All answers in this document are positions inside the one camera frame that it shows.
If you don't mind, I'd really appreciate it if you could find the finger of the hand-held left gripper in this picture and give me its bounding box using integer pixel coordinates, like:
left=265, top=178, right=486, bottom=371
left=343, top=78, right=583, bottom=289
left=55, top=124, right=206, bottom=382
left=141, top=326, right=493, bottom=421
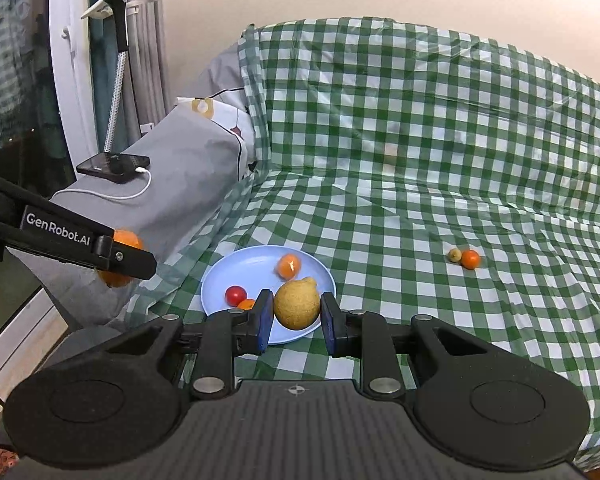
left=92, top=232, right=158, bottom=281

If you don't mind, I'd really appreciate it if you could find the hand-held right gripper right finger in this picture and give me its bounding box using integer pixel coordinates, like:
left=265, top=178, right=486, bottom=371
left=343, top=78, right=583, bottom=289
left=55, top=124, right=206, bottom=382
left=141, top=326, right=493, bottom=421
left=319, top=293, right=507, bottom=400

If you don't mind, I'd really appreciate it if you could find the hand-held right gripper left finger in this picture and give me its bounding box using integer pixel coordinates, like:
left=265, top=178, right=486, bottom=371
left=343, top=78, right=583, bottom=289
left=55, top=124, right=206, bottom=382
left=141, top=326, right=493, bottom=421
left=92, top=288, right=276, bottom=401

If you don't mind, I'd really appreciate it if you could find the netted orange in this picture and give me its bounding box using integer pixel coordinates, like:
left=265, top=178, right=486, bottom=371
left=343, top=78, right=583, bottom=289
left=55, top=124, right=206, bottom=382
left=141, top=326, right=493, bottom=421
left=96, top=229, right=144, bottom=289

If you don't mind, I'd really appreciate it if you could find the yellow lemon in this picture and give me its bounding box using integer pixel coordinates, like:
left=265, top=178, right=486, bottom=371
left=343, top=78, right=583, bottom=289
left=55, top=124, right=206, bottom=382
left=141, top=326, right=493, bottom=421
left=273, top=276, right=321, bottom=332

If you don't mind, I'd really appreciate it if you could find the light blue plate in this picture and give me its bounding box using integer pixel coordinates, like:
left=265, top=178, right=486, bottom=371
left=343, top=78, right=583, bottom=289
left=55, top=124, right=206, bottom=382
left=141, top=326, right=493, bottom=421
left=200, top=244, right=337, bottom=346

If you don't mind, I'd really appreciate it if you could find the orange with white patches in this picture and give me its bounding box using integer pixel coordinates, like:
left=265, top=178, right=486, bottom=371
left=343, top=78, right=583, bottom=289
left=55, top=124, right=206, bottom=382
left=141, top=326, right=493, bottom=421
left=276, top=253, right=302, bottom=281

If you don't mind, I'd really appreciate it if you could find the black smartphone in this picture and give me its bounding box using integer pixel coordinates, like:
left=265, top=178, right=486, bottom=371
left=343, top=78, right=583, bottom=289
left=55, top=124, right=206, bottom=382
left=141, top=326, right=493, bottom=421
left=75, top=152, right=151, bottom=185

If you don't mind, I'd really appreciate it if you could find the grey fabric cover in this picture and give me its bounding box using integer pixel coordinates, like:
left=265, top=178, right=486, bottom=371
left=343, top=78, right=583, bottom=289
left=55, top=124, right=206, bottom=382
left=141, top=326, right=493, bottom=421
left=16, top=42, right=257, bottom=327

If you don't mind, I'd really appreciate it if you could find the white floral printed cloth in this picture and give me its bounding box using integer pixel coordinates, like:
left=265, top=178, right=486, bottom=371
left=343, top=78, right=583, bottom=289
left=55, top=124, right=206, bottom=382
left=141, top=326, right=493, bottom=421
left=176, top=94, right=257, bottom=182

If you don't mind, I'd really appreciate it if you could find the black gooseneck phone holder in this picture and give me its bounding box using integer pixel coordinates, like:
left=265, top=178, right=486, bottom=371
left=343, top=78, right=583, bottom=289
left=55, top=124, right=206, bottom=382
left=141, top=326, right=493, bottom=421
left=90, top=0, right=132, bottom=157

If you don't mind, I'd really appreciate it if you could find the green checked cloth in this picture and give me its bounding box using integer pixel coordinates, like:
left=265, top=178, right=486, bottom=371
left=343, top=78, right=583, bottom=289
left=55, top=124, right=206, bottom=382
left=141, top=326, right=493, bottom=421
left=129, top=16, right=600, bottom=472

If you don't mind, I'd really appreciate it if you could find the grey curtain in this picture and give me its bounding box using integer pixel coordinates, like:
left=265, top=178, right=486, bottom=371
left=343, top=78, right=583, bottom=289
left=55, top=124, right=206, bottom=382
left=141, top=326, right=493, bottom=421
left=124, top=0, right=169, bottom=133

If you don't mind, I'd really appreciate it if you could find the white charging cable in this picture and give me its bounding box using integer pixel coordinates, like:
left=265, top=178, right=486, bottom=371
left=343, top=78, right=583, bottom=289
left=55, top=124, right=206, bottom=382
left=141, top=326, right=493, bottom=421
left=54, top=167, right=154, bottom=202

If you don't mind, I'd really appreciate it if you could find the white rounded frame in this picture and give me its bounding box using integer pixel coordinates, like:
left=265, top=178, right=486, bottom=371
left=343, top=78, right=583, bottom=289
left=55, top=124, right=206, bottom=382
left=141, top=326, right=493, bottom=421
left=46, top=0, right=108, bottom=173

